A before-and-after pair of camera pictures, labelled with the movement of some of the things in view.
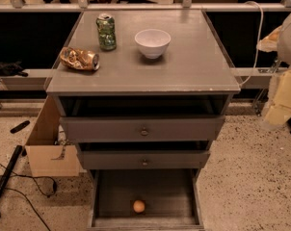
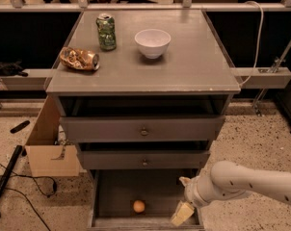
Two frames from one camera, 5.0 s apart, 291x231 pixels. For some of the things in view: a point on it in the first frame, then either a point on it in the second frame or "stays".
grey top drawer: x=135 y=129 stays
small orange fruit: x=139 y=206 stays
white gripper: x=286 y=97 → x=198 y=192
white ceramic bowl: x=152 y=42 stays
